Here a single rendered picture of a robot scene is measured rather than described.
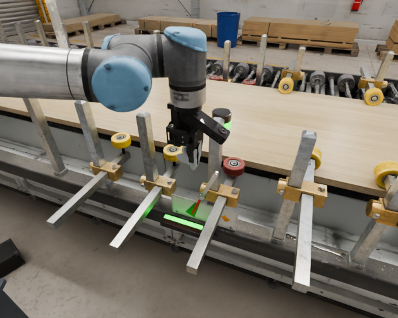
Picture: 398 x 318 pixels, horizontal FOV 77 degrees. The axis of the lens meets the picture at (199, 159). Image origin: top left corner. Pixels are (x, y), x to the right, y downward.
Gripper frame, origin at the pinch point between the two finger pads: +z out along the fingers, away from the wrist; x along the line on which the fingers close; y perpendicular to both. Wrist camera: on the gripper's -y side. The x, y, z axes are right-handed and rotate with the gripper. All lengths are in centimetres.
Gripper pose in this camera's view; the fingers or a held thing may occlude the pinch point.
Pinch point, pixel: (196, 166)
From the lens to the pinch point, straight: 75.2
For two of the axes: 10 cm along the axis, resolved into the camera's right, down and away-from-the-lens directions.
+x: -3.6, 5.6, -7.5
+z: 0.0, 8.0, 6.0
